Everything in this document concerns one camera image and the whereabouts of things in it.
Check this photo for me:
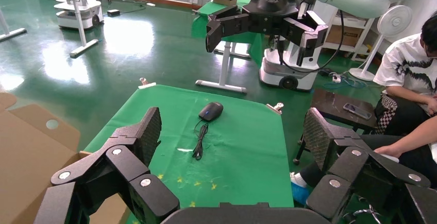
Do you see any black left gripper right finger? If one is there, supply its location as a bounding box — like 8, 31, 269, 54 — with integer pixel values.
303, 108, 437, 224

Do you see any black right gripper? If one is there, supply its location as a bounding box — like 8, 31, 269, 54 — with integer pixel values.
205, 0, 329, 67

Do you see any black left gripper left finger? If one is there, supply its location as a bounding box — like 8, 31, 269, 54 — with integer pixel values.
34, 107, 180, 224

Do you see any black wired computer mouse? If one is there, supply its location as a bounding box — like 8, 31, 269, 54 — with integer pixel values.
192, 101, 224, 161

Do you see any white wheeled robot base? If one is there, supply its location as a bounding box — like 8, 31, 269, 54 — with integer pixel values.
54, 0, 104, 30
259, 41, 320, 92

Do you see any bare forearm of seated person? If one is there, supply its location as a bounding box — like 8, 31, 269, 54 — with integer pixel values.
385, 85, 437, 109

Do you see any bare forearm of bystander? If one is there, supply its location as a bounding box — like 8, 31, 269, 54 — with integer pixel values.
385, 116, 437, 155

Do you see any cardboard box in shelf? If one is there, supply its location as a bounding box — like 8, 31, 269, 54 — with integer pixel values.
326, 24, 364, 47

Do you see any open brown cardboard box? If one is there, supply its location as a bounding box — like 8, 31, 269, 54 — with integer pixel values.
0, 92, 132, 224

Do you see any hand of bystander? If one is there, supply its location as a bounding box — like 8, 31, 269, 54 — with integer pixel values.
374, 145, 402, 159

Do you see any hand of seated person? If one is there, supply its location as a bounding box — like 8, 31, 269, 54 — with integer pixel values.
426, 96, 437, 116

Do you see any smartphone with dark screen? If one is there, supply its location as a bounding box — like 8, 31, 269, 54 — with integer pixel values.
343, 103, 372, 120

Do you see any shoe with blue cover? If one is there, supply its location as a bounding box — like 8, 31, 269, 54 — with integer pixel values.
290, 171, 311, 206

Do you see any green cloth on background table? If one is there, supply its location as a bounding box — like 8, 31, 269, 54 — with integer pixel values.
191, 0, 265, 68

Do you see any small dark side table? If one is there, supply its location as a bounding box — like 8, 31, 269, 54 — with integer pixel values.
293, 89, 378, 166

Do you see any silver binder clip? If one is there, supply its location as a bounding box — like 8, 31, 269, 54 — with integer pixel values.
265, 102, 284, 115
138, 77, 157, 90

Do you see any white storage shelf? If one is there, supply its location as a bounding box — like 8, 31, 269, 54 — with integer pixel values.
321, 14, 376, 61

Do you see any person in white T-shirt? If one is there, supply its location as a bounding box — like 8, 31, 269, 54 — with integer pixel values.
373, 11, 437, 136

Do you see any white standing fan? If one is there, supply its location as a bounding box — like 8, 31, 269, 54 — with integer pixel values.
348, 5, 413, 82

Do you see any white background table frame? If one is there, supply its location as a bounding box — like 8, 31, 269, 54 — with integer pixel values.
195, 41, 251, 94

